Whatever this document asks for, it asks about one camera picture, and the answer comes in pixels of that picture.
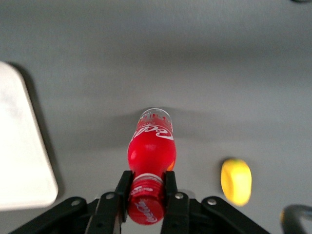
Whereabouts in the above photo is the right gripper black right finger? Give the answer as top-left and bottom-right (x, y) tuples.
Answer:
(159, 170), (191, 234)

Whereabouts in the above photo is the red coke bottle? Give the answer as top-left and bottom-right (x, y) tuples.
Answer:
(127, 107), (177, 224)

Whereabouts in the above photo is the beige rectangular tray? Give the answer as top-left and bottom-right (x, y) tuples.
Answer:
(0, 60), (59, 212)

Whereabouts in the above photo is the yellow lemon-shaped object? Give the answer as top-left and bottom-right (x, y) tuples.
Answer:
(220, 157), (253, 207)

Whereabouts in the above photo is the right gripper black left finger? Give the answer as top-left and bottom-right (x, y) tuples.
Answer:
(84, 170), (134, 234)

